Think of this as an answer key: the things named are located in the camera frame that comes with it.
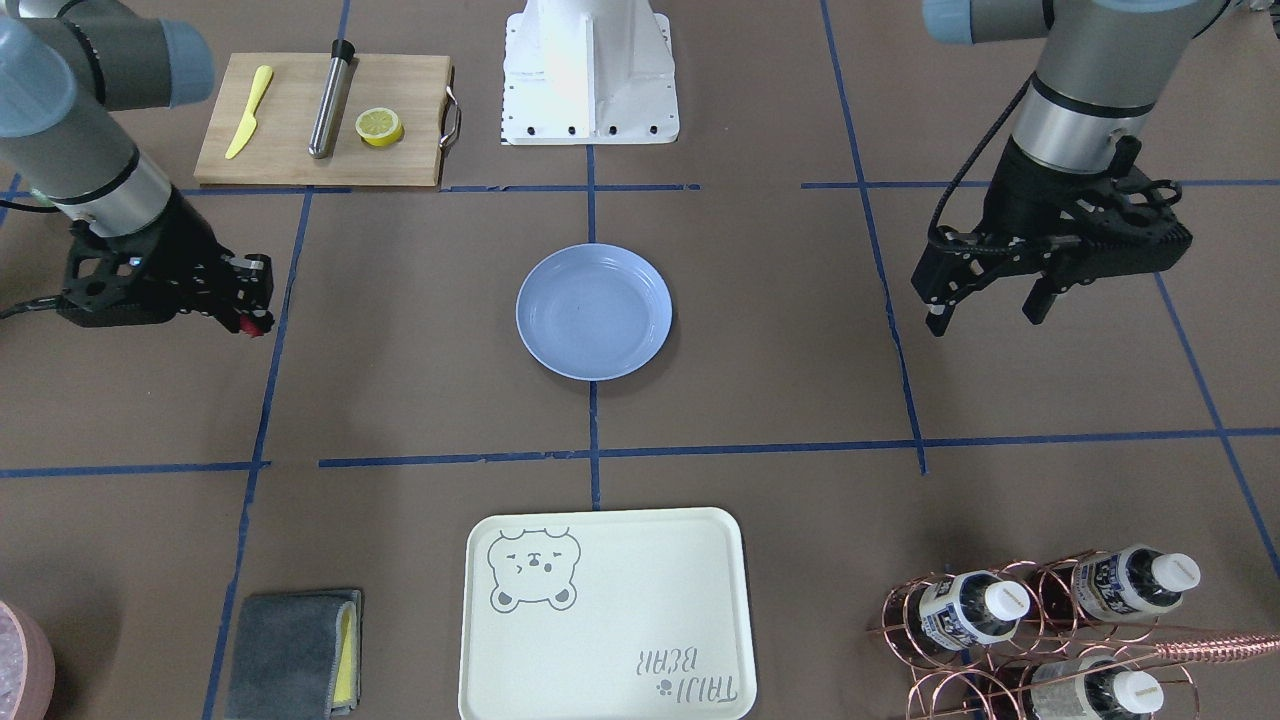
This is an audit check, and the wooden cutting board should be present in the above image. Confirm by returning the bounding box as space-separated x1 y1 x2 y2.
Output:
195 53 454 190

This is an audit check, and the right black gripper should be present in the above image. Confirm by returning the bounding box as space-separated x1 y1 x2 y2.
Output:
150 190 275 337

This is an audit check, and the dark drink bottle three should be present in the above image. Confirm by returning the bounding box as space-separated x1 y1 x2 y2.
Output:
1027 656 1165 719

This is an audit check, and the pink bowl of ice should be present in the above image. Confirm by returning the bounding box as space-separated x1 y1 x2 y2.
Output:
1 601 56 719

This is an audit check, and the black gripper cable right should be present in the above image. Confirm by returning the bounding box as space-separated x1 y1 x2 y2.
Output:
0 196 70 322

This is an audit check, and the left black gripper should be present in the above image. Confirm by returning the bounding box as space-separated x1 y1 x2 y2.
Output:
911 135 1140 337

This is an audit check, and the steel knife sharpener rod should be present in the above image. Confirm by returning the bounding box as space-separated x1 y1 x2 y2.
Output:
307 38 356 159

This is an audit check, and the red strawberry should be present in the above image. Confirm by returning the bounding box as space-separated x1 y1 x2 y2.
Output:
242 311 275 337

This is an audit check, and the cream bear tray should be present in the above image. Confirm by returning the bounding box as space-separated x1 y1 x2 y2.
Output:
458 507 758 719

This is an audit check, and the copper wire bottle rack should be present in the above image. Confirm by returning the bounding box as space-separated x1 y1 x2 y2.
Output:
863 550 1277 719

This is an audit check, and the dark drink bottle one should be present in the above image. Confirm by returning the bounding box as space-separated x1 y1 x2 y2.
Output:
906 571 1032 656

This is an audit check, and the dark drink bottle two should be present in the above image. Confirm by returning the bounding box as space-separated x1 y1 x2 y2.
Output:
1070 544 1202 623

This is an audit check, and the blue plate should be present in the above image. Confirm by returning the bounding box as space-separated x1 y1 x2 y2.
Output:
515 243 675 382

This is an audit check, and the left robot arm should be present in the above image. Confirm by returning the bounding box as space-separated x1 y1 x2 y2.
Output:
911 1 1236 337

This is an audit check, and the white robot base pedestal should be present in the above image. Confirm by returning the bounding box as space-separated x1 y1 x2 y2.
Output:
500 1 681 146

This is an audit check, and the lemon half slice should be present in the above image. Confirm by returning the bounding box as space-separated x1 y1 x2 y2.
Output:
355 108 404 147

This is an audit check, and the yellow plastic knife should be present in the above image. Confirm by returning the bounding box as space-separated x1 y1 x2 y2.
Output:
224 65 274 160

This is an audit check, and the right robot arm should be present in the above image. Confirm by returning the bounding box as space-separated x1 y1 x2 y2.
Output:
1 1 274 337

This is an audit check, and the grey folded cloth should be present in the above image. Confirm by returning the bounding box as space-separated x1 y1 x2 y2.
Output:
224 588 364 719

